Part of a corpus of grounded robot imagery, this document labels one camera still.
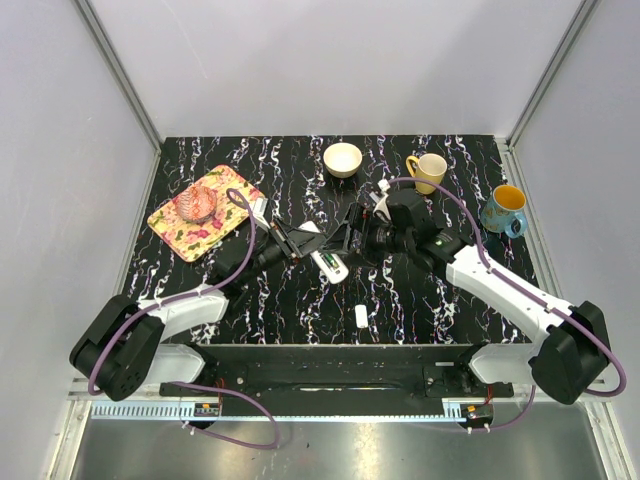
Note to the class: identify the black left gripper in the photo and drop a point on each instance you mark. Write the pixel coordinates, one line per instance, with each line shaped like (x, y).
(301, 242)

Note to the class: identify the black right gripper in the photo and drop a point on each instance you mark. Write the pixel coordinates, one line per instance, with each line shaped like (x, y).
(365, 221)

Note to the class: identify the green battery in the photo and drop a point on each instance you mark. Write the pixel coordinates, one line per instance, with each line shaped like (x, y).
(330, 260)

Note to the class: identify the white remote control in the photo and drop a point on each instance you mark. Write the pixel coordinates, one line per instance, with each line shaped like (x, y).
(310, 247)

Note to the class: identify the white remote battery cover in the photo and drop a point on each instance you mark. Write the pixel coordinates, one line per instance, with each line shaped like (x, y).
(361, 316)

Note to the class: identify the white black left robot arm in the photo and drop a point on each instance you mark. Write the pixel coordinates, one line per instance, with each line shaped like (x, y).
(124, 348)

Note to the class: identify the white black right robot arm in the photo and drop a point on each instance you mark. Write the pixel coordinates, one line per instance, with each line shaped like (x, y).
(568, 345)

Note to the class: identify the cream ceramic bowl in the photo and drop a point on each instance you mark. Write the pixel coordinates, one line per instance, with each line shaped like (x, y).
(342, 160)

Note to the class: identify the floral rectangular tray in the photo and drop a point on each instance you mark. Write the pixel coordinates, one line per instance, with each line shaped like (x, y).
(189, 240)

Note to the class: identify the pink patterned glass bowl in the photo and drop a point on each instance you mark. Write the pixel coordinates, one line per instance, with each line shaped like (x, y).
(196, 204)

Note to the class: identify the yellow mug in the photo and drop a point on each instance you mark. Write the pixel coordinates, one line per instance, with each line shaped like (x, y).
(430, 166)

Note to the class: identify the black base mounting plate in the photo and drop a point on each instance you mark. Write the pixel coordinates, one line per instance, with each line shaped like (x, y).
(340, 380)

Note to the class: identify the blue butterfly mug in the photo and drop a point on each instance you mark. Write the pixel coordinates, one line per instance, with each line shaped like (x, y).
(504, 212)

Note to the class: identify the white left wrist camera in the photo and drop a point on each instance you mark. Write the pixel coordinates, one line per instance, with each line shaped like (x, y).
(258, 210)

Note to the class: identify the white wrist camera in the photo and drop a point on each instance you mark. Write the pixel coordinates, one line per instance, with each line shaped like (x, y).
(379, 197)
(258, 210)

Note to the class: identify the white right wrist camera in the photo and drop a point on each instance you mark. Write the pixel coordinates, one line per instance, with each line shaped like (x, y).
(379, 197)

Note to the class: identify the aluminium frame post left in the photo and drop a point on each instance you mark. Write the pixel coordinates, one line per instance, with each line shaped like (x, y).
(100, 36)

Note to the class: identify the aluminium frame post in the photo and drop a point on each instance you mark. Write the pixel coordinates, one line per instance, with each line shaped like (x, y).
(569, 38)
(100, 36)

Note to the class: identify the aluminium frame post right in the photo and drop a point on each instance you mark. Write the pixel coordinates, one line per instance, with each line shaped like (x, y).
(569, 38)

